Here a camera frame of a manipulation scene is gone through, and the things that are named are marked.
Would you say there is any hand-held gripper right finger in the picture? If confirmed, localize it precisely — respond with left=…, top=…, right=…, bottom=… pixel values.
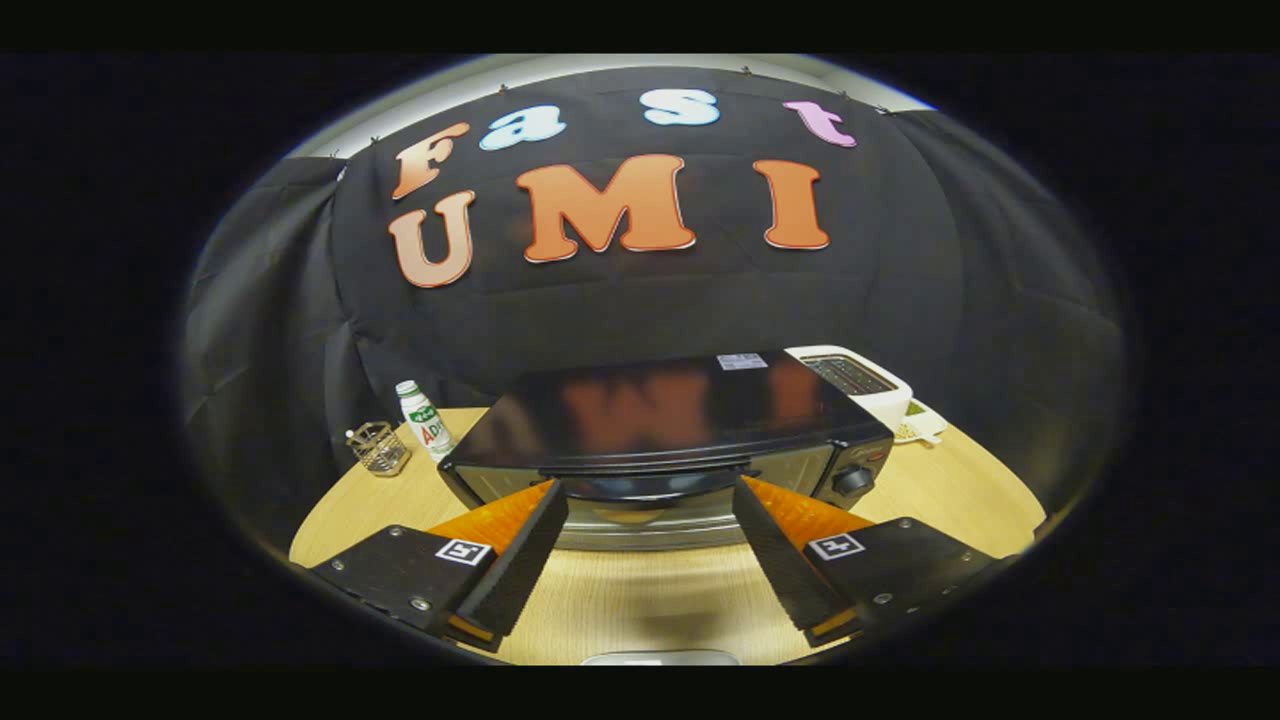
left=732, top=476, right=1001, bottom=649

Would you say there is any small white condiment dish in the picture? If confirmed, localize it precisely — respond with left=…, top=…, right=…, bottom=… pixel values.
left=893, top=398, right=949, bottom=445

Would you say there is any white slot toaster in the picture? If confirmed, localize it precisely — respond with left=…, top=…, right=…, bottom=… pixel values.
left=783, top=345, right=914, bottom=433

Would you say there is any wire mesh holder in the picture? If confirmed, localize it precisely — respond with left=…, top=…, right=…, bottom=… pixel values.
left=345, top=421, right=411, bottom=477

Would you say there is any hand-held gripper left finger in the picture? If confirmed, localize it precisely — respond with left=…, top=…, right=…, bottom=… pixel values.
left=310, top=480, right=569, bottom=653

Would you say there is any white shallow plate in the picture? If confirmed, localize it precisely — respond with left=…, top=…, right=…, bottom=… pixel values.
left=580, top=650, right=741, bottom=667

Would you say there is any black toaster oven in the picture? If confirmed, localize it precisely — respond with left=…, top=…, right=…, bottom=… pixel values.
left=437, top=350, right=896, bottom=553

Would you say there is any white bottle green label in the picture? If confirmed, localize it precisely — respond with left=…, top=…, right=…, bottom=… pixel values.
left=395, top=380, right=458, bottom=463

